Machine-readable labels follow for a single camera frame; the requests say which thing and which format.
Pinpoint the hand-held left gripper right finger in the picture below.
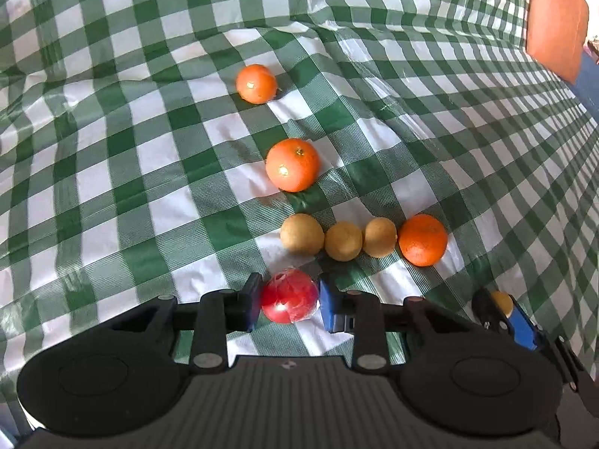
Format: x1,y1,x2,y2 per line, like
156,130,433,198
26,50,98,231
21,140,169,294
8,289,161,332
318,274,469,377

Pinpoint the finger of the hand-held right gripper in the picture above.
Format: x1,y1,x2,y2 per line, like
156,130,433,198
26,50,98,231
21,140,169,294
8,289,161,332
508,296,586,391
471,287,504,335

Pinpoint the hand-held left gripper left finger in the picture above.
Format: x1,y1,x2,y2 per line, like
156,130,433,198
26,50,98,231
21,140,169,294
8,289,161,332
109,272,264,376

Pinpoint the brown longan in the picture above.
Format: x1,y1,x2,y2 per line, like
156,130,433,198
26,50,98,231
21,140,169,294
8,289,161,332
364,217,398,258
490,291,514,318
324,221,364,262
280,213,325,256

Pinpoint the red apple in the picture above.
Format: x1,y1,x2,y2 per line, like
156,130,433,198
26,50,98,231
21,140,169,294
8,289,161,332
261,268,321,324

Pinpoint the orange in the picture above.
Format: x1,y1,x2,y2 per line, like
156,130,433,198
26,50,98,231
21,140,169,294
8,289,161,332
398,214,449,268
235,64,278,105
265,138,321,193

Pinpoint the green checkered cloth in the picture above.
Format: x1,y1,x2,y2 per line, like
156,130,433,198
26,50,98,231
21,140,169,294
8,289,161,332
0,0,599,436

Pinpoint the blue cushion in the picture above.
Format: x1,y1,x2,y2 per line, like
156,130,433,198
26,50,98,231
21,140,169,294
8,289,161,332
572,42,599,122

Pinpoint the orange cushion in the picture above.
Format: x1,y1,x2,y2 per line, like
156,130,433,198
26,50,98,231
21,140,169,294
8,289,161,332
525,0,590,86

